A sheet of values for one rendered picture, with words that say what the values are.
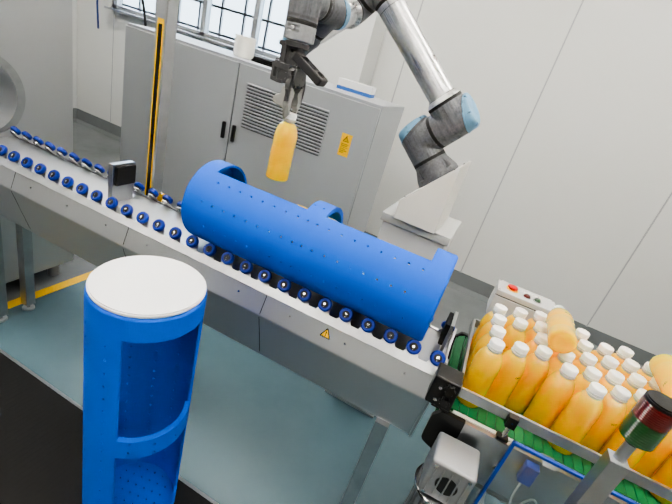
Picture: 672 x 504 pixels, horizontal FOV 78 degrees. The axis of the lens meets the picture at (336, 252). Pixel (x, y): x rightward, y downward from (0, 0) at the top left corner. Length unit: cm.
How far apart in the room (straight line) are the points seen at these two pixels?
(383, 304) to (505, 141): 283
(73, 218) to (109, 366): 86
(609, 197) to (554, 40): 128
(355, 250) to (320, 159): 175
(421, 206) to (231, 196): 82
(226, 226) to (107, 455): 71
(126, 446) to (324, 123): 218
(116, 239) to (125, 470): 84
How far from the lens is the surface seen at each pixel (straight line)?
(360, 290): 121
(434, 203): 179
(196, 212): 143
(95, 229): 182
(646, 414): 101
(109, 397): 124
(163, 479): 182
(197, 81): 345
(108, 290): 113
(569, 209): 395
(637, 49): 393
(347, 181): 284
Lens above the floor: 167
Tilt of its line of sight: 25 degrees down
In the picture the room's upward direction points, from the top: 17 degrees clockwise
